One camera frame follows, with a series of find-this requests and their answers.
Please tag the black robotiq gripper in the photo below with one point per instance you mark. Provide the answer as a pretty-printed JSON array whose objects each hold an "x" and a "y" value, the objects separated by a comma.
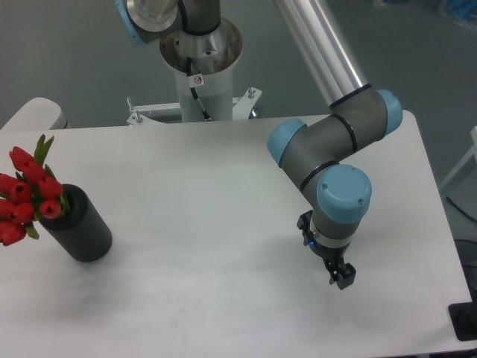
[{"x": 330, "y": 250}]

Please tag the red tulip bouquet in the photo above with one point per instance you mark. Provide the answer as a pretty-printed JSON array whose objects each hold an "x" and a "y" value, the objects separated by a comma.
[{"x": 31, "y": 195}]

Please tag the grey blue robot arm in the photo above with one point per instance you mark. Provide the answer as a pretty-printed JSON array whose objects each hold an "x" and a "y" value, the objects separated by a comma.
[{"x": 312, "y": 156}]

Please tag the black ribbed cylindrical vase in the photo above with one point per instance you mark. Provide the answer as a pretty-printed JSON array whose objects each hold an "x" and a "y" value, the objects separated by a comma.
[{"x": 81, "y": 232}]

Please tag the black device at table edge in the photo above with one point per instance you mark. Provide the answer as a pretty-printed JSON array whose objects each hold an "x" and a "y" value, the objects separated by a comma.
[{"x": 463, "y": 317}]

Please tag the white frame at right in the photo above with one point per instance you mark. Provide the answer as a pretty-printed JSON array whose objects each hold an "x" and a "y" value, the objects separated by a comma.
[{"x": 462, "y": 168}]

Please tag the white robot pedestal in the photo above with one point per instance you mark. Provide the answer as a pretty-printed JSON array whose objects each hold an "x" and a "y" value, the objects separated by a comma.
[{"x": 203, "y": 73}]

